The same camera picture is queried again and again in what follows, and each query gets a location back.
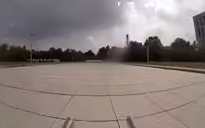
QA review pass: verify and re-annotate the robot's own part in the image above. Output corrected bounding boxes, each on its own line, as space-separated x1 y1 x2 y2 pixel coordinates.
125 115 137 128
62 116 76 128

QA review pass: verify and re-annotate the grey paved plaza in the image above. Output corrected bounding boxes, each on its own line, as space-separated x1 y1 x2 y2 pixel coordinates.
0 61 205 128

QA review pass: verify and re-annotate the low white wall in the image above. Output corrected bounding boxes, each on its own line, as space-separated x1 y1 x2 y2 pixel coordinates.
85 59 104 64

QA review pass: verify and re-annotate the row of white vehicles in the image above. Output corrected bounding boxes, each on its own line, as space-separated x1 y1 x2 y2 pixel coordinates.
26 58 61 64

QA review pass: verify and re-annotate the raised kerb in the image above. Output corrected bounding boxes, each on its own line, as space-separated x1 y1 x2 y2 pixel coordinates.
133 63 205 76

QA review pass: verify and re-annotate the grey office building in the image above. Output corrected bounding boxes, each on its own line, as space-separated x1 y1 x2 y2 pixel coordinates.
192 8 205 44

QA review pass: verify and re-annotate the tall tower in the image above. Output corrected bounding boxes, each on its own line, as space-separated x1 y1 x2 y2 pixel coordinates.
125 33 130 48

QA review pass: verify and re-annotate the street lamp pole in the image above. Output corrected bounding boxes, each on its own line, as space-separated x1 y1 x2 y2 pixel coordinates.
28 33 36 64

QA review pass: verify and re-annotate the row of trees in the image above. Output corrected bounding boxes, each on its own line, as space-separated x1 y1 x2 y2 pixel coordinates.
0 35 205 64

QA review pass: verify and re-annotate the grass strip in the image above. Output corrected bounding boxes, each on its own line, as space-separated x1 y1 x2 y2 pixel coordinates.
146 61 205 70

